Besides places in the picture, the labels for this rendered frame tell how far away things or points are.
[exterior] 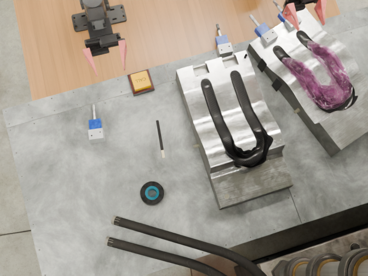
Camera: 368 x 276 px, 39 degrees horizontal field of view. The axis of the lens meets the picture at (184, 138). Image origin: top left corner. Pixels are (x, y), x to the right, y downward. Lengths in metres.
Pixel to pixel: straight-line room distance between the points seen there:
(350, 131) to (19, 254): 1.65
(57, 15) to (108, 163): 0.60
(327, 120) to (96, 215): 0.85
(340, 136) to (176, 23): 0.73
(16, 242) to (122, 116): 1.06
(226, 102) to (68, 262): 0.75
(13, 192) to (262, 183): 1.39
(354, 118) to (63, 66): 1.05
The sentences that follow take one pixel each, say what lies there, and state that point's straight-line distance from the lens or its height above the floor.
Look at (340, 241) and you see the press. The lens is 1.87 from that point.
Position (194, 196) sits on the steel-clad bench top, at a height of 0.80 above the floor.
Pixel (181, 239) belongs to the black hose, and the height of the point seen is 0.89.
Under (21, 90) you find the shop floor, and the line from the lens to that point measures 2.83.
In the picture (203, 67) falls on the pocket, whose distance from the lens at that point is 1.84.
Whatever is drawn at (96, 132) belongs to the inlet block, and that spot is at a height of 0.85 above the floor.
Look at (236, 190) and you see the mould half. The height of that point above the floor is 0.86.
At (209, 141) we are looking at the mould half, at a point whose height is 0.92.
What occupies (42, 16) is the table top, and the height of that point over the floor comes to 0.80.
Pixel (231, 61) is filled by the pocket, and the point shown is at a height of 0.86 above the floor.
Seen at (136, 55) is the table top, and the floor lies 0.80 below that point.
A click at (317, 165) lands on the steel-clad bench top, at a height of 0.80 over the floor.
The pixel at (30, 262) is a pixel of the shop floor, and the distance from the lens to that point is 2.64.
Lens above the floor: 2.56
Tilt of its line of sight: 75 degrees down
